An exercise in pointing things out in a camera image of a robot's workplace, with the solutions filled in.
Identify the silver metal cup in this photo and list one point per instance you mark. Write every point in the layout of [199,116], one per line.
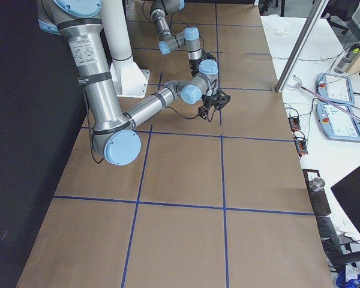
[316,184]

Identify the blue teach pendant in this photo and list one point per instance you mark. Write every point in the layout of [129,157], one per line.
[336,88]
[337,125]

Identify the upper blue teach pendant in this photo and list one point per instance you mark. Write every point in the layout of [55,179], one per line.
[336,88]

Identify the upper orange black connector block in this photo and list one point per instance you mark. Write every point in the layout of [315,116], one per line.
[294,123]

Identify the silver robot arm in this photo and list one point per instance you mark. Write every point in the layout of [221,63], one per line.
[188,38]
[112,119]

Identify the black computer monitor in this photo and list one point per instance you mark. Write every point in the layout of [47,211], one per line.
[347,193]

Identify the black office chair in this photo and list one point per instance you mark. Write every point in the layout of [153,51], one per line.
[345,10]

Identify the lower orange black connector block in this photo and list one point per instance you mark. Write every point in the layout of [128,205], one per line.
[301,145]

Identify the orange black connector block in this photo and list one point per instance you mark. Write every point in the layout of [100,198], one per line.
[294,123]
[301,145]

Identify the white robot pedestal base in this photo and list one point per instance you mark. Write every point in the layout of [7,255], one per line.
[128,79]

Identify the lower blue teach pendant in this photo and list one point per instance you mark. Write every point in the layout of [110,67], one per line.
[337,125]

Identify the black table clamp plate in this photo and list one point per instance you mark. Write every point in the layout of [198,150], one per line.
[318,199]

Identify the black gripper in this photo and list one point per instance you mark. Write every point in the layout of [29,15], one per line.
[209,101]
[195,66]

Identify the aluminium frame post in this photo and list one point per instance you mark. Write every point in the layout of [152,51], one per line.
[313,17]

